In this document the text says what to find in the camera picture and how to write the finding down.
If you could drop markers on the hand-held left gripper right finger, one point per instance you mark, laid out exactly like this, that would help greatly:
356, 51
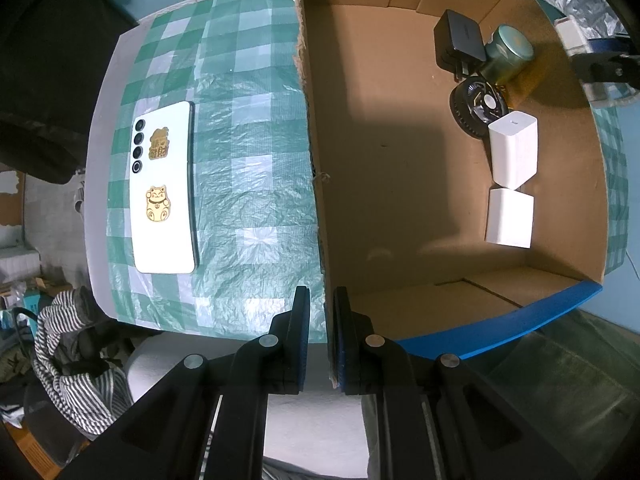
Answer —
341, 345

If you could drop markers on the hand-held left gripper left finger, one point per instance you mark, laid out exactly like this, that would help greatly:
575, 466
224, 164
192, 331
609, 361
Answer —
301, 340

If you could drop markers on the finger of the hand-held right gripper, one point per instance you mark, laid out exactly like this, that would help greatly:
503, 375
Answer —
610, 45
615, 70

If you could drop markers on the white round plastic container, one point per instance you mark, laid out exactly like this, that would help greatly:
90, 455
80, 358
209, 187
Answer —
569, 35

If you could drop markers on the green round tin can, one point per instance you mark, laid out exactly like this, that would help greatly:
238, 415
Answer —
505, 55

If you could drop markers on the white cube charger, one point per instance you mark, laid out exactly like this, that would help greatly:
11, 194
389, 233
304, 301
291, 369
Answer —
510, 217
515, 150

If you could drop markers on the black round mini fan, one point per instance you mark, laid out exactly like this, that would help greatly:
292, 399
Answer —
467, 107

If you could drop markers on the dark grey charger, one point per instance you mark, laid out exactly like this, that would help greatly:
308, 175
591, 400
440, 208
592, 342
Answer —
457, 35

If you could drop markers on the cardboard box blue rim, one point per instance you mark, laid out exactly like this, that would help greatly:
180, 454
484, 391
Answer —
400, 160

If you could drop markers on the white smartphone gold stickers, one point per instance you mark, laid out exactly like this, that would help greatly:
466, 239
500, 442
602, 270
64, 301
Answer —
165, 245

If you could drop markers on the green checked tablecloth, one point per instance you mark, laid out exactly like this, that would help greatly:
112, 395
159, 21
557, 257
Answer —
240, 160

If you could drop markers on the person's olive trousers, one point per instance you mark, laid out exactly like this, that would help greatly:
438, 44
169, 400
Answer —
565, 390

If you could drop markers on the striped cloth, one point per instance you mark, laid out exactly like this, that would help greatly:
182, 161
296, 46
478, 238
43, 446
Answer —
60, 320

